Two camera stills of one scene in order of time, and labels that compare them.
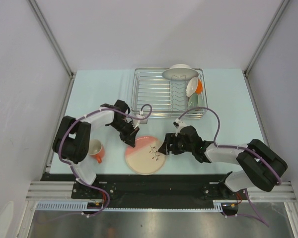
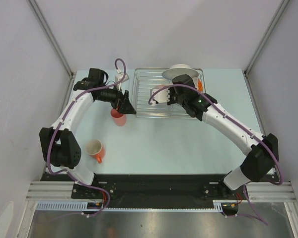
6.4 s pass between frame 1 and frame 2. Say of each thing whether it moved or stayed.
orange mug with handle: stayed
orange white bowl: stayed
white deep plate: stayed
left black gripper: moved
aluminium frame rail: stayed
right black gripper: moved
